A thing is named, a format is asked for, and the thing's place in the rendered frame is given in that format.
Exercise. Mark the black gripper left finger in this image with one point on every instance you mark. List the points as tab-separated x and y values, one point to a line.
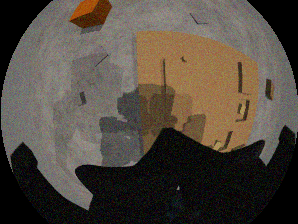
153	178

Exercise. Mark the orange cube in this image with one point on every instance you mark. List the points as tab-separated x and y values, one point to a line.
91	13

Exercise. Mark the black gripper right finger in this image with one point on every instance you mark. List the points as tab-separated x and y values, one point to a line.
203	169

